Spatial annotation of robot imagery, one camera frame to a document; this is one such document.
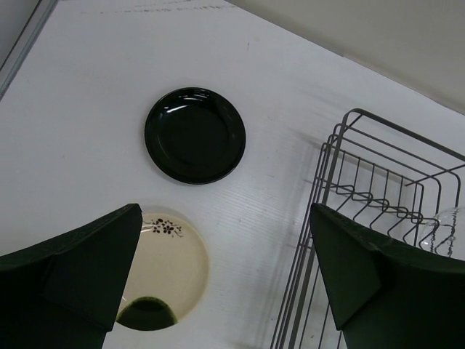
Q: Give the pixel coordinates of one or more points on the clear glass plate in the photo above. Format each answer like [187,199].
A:
[444,234]

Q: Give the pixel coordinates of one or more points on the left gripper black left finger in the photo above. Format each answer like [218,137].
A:
[65,292]

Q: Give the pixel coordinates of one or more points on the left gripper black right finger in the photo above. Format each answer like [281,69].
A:
[384,293]

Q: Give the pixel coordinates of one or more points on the black round plate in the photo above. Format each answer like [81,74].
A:
[195,135]

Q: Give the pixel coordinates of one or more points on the cream plate with flower pattern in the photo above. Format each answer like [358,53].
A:
[169,273]

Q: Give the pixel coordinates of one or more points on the grey wire dish rack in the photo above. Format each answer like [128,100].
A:
[379,175]

